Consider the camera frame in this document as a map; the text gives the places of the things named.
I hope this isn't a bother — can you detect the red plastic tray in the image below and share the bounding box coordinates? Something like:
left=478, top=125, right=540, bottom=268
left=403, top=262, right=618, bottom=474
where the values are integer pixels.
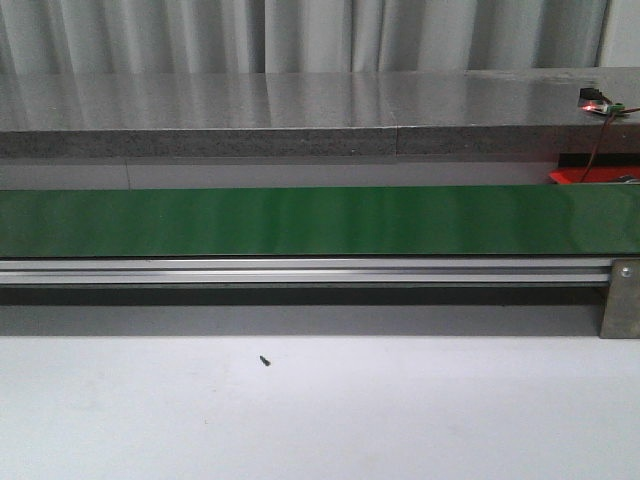
left=549, top=166, right=639, bottom=185

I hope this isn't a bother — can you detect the green conveyor belt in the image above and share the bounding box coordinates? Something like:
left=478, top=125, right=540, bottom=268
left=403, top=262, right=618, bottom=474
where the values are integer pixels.
left=1, top=184, right=639, bottom=258

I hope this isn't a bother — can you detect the aluminium conveyor frame rail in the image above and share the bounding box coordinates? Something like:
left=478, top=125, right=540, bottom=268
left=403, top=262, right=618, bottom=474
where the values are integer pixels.
left=1, top=257, right=613, bottom=285

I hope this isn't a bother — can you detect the white curtain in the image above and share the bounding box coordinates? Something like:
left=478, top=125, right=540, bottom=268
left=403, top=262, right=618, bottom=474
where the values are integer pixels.
left=1, top=1, right=639, bottom=74

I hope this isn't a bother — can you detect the small sensor circuit board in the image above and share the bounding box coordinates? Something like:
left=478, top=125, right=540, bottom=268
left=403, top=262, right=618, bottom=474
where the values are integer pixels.
left=578, top=87, right=626, bottom=116

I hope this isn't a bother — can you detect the brown sensor wire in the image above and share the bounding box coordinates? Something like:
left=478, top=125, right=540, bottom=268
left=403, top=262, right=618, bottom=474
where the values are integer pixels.
left=578, top=105, right=640, bottom=184

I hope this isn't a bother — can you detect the steel conveyor support bracket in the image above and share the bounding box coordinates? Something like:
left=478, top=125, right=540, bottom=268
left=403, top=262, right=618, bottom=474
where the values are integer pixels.
left=599, top=259, right=640, bottom=339

